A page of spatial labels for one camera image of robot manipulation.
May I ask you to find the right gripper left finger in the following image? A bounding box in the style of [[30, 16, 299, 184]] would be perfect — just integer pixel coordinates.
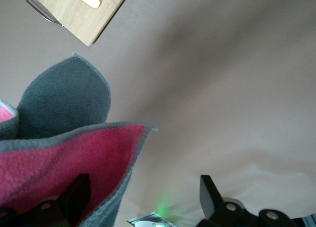
[[0, 173, 91, 227]]

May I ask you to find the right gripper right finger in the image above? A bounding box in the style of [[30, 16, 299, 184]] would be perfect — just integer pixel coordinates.
[[197, 174, 301, 227]]

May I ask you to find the pink and grey cloth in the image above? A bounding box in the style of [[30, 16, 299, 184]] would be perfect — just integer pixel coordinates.
[[0, 53, 158, 227]]

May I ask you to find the wooden cutting board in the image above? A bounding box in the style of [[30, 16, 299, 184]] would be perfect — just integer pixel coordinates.
[[17, 0, 133, 47]]

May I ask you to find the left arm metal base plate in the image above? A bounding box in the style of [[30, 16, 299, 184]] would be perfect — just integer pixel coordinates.
[[126, 211, 175, 227]]

